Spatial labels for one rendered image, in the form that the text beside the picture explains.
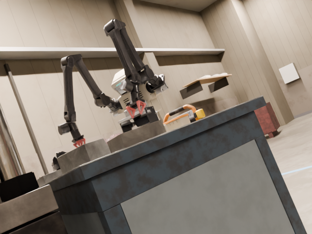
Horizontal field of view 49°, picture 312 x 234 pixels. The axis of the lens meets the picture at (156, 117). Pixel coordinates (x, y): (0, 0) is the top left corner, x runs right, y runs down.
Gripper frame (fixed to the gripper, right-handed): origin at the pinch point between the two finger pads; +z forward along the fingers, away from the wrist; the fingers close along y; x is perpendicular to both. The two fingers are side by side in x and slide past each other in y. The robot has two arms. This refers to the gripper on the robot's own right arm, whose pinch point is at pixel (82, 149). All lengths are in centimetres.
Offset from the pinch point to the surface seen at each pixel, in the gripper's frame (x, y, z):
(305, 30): 866, -338, -102
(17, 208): -68, 144, 17
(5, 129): -64, 139, -1
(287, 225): 4, 142, 59
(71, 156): -28, 63, 6
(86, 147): -24, 75, 6
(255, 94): 700, -463, 5
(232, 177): -8, 142, 37
